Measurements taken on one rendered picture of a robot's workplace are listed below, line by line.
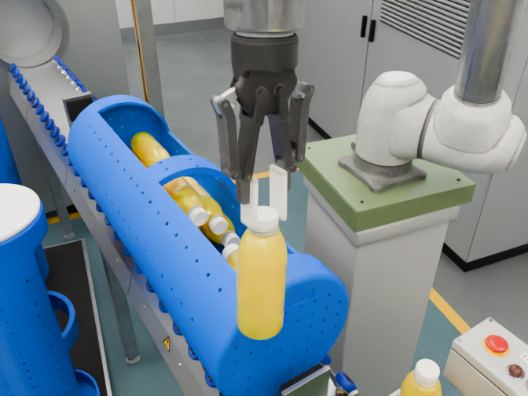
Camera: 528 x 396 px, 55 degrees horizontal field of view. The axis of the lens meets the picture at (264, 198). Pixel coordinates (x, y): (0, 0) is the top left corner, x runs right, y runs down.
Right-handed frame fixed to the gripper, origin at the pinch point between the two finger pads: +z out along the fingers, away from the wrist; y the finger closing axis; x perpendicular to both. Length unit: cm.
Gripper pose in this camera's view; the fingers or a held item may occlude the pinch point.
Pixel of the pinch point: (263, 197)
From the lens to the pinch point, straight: 64.9
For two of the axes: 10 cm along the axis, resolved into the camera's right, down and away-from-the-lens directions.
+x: 5.6, 3.6, -7.4
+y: -8.3, 2.4, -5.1
